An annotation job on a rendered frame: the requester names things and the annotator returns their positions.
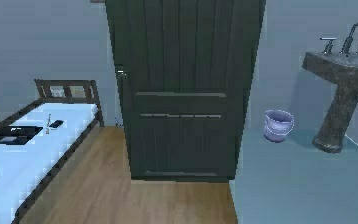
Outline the dark green plank door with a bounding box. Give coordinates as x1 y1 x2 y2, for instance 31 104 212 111
104 0 267 183

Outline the pale purple waste bucket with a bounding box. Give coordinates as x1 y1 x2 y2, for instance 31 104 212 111
263 109 295 144

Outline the black mobile phone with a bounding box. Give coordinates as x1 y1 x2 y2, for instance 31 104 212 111
48 119 65 129

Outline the dark wood bed, white mattress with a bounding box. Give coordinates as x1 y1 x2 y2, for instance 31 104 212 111
0 79 105 224

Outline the black open laptop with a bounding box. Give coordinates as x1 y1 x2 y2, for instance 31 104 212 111
0 125 44 146

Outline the dark metal sink faucet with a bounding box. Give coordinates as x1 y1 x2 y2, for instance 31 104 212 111
340 22 358 55

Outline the dark stone pedestal sink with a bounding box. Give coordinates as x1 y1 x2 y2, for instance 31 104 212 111
301 51 358 155

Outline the dark metal tap handle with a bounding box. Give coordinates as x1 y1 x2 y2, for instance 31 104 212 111
319 36 338 55

